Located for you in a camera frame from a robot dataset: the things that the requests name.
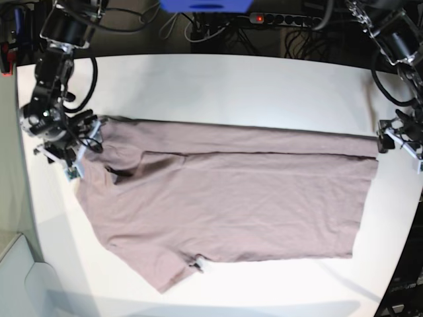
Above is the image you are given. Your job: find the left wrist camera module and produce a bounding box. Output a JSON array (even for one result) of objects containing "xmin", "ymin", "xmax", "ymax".
[{"xmin": 412, "ymin": 159, "xmax": 423, "ymax": 174}]

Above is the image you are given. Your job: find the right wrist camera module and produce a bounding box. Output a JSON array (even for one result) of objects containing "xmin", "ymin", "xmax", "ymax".
[{"xmin": 64, "ymin": 166, "xmax": 84, "ymax": 182}]

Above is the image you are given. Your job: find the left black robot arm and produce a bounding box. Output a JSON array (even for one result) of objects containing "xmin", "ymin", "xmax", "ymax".
[{"xmin": 341, "ymin": 1, "xmax": 422, "ymax": 171}]

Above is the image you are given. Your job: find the blue box overhead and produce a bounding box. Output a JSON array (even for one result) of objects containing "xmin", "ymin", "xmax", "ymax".
[{"xmin": 159, "ymin": 0, "xmax": 253, "ymax": 13}]

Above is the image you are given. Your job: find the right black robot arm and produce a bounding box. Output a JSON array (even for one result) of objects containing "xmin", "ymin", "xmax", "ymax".
[{"xmin": 19, "ymin": 1, "xmax": 147, "ymax": 179}]

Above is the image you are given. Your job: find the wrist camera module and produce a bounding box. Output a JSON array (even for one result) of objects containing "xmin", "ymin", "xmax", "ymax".
[
  {"xmin": 412, "ymin": 159, "xmax": 423, "ymax": 174},
  {"xmin": 64, "ymin": 166, "xmax": 84, "ymax": 182}
]

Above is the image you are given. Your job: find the white power strip red switch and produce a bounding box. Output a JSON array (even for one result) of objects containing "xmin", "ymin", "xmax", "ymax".
[{"xmin": 249, "ymin": 13, "xmax": 322, "ymax": 28}]

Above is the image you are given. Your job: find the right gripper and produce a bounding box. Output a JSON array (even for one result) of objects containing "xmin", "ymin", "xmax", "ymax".
[{"xmin": 33, "ymin": 114, "xmax": 106, "ymax": 172}]

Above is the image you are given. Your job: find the mauve t-shirt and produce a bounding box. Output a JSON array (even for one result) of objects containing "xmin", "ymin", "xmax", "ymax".
[{"xmin": 76, "ymin": 120, "xmax": 378, "ymax": 293}]

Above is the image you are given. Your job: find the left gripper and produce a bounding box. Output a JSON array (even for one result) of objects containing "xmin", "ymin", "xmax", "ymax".
[{"xmin": 377, "ymin": 110, "xmax": 422, "ymax": 160}]

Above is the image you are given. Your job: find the red black clamp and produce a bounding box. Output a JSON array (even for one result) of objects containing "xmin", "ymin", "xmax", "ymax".
[{"xmin": 0, "ymin": 42, "xmax": 17, "ymax": 77}]

